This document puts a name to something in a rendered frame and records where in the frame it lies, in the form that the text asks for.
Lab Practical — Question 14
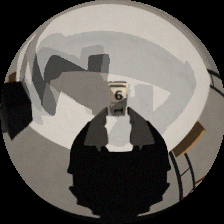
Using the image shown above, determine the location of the beige cube with number 6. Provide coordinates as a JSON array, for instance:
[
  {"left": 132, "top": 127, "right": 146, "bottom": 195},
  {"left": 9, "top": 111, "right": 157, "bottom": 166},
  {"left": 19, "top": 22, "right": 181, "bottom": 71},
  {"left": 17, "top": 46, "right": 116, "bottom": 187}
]
[{"left": 110, "top": 85, "right": 127, "bottom": 102}]

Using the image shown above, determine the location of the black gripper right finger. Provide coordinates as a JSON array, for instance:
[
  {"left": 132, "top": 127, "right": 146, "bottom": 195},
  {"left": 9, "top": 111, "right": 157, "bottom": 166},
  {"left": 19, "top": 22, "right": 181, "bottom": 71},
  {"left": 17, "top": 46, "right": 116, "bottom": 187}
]
[{"left": 127, "top": 107, "right": 171, "bottom": 171}]

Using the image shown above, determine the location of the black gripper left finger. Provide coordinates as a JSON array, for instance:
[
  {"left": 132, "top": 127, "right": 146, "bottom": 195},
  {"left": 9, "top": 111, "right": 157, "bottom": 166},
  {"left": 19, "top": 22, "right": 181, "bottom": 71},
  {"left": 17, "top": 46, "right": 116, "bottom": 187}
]
[{"left": 67, "top": 107, "right": 108, "bottom": 175}]

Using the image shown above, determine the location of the beige cube with digit 1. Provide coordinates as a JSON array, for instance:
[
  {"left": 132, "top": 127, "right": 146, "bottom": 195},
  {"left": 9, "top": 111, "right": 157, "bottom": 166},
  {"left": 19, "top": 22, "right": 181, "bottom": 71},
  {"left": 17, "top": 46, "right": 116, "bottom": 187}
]
[{"left": 111, "top": 102, "right": 126, "bottom": 116}]

